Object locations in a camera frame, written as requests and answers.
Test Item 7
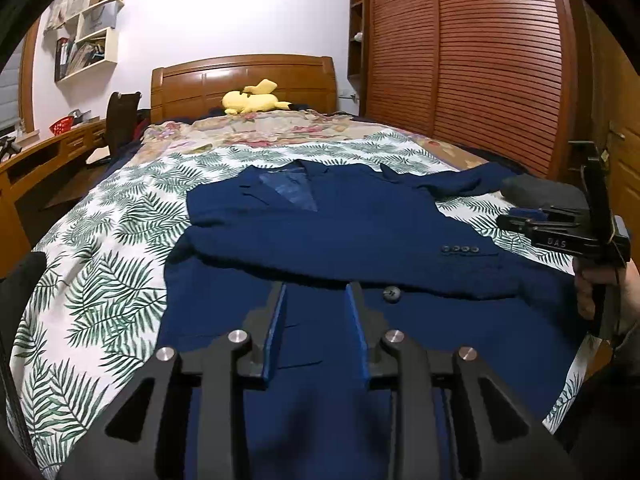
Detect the blue suit jacket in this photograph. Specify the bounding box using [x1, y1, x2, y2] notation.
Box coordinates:
[157, 159, 601, 480]

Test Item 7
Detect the grey window blind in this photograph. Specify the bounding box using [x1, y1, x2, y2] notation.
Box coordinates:
[0, 40, 26, 136]

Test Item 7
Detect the white wall shelf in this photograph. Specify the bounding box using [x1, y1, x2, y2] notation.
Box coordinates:
[42, 0, 126, 83]

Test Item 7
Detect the person's right hand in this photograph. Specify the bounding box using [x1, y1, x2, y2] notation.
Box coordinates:
[574, 260, 640, 333]

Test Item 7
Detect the row of books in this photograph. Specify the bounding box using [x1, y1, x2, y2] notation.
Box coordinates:
[55, 37, 106, 81]

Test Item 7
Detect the wooden desk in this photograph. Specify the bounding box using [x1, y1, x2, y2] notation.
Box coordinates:
[0, 115, 108, 276]

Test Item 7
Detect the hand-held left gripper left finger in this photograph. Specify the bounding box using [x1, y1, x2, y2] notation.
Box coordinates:
[57, 282, 288, 480]

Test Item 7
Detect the wooden louvred wardrobe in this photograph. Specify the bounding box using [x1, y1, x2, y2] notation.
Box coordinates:
[347, 0, 596, 181]

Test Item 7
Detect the wooden window frame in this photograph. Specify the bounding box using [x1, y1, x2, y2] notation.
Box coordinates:
[19, 15, 42, 136]

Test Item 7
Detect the dark desk chair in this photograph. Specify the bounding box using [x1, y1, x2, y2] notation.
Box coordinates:
[85, 91, 143, 166]

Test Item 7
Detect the floral quilt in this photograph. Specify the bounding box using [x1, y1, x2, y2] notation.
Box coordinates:
[137, 110, 488, 171]

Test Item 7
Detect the dark grey cloth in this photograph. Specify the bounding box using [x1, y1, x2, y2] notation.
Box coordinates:
[0, 250, 48, 321]
[500, 175, 587, 211]

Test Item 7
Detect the leaf print blanket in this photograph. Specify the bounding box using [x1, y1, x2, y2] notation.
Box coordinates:
[10, 127, 601, 466]

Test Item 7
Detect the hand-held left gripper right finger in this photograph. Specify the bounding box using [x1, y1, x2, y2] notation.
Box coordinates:
[345, 281, 583, 480]

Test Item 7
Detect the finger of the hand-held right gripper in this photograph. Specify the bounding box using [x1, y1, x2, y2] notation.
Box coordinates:
[520, 225, 601, 257]
[497, 207, 588, 232]

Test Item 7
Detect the wooden door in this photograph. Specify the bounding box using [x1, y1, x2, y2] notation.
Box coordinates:
[585, 10, 640, 221]

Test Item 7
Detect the yellow plush toy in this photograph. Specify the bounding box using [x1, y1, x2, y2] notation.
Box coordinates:
[221, 79, 294, 116]

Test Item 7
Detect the wooden headboard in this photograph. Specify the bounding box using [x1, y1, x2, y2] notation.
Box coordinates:
[150, 55, 337, 123]

